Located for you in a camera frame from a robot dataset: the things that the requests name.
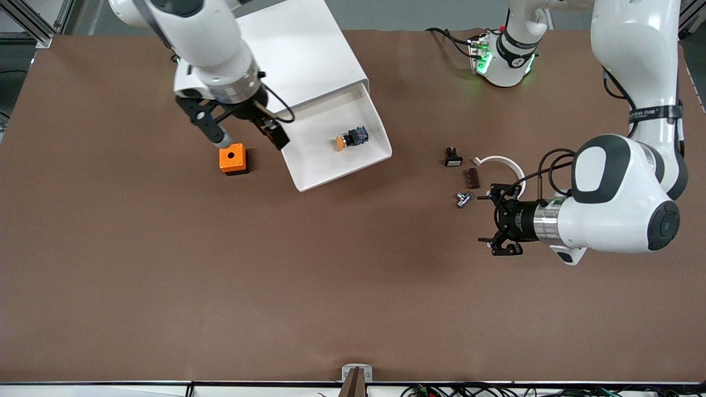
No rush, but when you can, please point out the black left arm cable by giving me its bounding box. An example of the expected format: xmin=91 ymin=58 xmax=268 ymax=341
xmin=494 ymin=148 xmax=577 ymax=221

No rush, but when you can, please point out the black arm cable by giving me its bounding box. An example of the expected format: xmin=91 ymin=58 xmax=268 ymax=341
xmin=494 ymin=148 xmax=577 ymax=221
xmin=258 ymin=83 xmax=296 ymax=124

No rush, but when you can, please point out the aluminium frame profile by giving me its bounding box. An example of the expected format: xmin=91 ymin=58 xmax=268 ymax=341
xmin=0 ymin=0 xmax=72 ymax=49
xmin=678 ymin=0 xmax=706 ymax=40

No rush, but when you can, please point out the white curved plastic clamp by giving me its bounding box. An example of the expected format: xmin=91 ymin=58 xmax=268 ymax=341
xmin=473 ymin=155 xmax=527 ymax=199

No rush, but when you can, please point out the black cable bundle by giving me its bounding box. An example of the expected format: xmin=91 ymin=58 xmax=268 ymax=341
xmin=403 ymin=383 xmax=706 ymax=397

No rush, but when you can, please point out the orange button enclosure box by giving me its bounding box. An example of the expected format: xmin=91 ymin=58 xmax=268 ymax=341
xmin=219 ymin=143 xmax=249 ymax=176

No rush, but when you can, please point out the orange mushroom push button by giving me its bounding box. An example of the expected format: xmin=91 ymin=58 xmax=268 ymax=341
xmin=335 ymin=126 xmax=369 ymax=152

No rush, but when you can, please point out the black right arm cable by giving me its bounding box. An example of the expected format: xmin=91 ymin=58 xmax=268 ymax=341
xmin=258 ymin=83 xmax=296 ymax=124

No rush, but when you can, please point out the white drawer cabinet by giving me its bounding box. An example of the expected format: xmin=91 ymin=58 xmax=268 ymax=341
xmin=234 ymin=0 xmax=370 ymax=111

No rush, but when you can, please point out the black base cable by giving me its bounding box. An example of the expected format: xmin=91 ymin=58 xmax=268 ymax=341
xmin=426 ymin=26 xmax=475 ymax=58

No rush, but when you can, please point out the grey metal bracket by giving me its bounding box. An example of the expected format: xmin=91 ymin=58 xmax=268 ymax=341
xmin=341 ymin=364 xmax=373 ymax=383

